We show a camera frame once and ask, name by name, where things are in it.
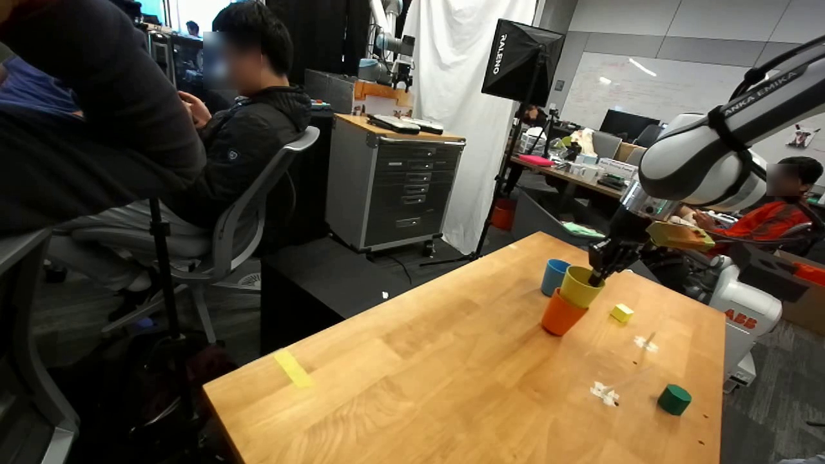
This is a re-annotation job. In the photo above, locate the orange plastic cup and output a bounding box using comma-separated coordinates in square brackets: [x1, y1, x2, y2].
[539, 289, 591, 340]

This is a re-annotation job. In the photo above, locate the grey mesh office chair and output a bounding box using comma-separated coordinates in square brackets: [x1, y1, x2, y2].
[191, 124, 323, 286]
[0, 200, 216, 464]

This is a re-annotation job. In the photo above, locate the black light stand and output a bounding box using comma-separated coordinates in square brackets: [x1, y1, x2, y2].
[472, 101, 530, 259]

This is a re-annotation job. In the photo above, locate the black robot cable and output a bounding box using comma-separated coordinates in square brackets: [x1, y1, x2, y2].
[729, 32, 825, 98]

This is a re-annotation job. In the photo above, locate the yellow wrist camera mount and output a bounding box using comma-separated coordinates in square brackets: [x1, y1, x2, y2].
[646, 217, 717, 255]

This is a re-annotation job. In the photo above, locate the wooden office desk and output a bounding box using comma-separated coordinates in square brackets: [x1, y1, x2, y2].
[514, 152, 640, 202]

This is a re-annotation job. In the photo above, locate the clear plastic jack piece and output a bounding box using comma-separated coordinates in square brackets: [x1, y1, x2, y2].
[631, 329, 662, 367]
[587, 379, 625, 409]

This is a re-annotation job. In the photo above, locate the person with grey sleeves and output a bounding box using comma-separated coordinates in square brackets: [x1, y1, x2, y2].
[0, 0, 213, 238]

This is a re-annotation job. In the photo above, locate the black curtain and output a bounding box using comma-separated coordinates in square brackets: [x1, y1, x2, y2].
[266, 0, 373, 79]

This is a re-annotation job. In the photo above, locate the red canister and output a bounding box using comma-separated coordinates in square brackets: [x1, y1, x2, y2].
[488, 193, 521, 235]

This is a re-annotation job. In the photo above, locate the black tripod pole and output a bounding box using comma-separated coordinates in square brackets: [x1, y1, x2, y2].
[146, 196, 195, 344]

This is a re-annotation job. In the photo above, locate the black softbox light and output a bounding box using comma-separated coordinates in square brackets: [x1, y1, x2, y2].
[479, 17, 567, 108]

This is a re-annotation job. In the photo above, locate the yellow plastic cup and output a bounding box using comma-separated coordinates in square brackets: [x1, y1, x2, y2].
[560, 262, 605, 311]

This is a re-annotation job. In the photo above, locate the blue plastic cup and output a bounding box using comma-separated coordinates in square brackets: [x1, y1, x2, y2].
[539, 257, 572, 299]

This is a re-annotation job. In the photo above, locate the black computer monitor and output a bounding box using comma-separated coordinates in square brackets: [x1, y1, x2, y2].
[597, 108, 654, 144]

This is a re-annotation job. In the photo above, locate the person in red shirt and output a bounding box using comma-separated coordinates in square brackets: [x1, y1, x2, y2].
[685, 155, 825, 255]

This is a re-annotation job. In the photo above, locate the grey drawer cabinet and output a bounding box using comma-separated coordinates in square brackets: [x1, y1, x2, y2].
[324, 112, 469, 255]

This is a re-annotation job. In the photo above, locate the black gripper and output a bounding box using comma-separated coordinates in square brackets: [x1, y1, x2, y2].
[586, 202, 661, 289]

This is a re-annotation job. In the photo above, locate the cardboard box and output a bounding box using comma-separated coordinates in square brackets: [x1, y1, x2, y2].
[349, 76, 412, 120]

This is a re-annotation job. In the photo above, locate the yellow tape strip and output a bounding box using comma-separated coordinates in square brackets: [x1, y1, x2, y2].
[270, 347, 318, 393]

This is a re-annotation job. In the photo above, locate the person in black hoodie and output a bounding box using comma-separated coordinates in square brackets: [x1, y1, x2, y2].
[176, 0, 318, 259]

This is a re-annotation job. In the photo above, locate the white curtain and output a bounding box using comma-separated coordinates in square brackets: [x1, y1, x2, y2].
[402, 0, 539, 255]

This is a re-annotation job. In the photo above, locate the white ABB robot base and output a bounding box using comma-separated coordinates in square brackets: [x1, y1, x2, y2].
[706, 253, 787, 385]

